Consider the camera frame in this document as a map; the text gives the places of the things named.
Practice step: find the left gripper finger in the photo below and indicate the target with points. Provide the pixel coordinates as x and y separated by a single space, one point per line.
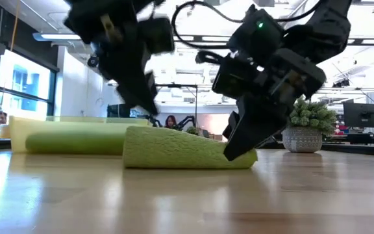
150 83
138 96

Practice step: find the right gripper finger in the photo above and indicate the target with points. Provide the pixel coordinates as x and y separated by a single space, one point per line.
231 125
255 130

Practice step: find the lime green microfiber towel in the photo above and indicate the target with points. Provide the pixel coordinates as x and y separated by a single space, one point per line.
180 149

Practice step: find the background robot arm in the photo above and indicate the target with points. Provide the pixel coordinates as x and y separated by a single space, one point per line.
187 121
154 121

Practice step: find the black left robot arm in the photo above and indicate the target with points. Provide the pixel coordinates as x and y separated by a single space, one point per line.
89 16

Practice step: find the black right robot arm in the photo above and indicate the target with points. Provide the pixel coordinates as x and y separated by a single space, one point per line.
326 29

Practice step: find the yellow translucent plastic basket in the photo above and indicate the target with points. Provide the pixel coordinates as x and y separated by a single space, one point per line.
18 133

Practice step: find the small black monitor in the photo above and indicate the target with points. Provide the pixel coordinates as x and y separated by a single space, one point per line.
117 111

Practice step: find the small background plant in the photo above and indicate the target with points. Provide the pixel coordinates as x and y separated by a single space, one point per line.
192 130

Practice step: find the potted green succulent plant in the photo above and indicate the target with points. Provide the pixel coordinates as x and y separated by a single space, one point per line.
307 130

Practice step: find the large black monitor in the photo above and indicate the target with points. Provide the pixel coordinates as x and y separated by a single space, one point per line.
362 115

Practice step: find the black overhead camera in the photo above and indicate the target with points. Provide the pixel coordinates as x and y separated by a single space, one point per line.
93 61

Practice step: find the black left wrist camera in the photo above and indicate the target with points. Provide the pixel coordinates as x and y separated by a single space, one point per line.
157 35

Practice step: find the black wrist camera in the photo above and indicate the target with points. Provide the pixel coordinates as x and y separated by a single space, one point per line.
235 77
157 35

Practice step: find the black background stand frame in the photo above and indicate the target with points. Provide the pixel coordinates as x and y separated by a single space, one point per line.
196 104

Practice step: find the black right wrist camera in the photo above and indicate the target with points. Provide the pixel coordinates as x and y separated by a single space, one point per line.
235 77

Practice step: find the black hanging background camera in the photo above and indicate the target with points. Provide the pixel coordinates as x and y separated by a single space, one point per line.
341 83

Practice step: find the black overhead frame beam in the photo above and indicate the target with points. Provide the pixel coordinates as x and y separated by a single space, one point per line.
190 38

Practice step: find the black metal table frame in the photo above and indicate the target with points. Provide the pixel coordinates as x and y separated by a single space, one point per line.
362 150

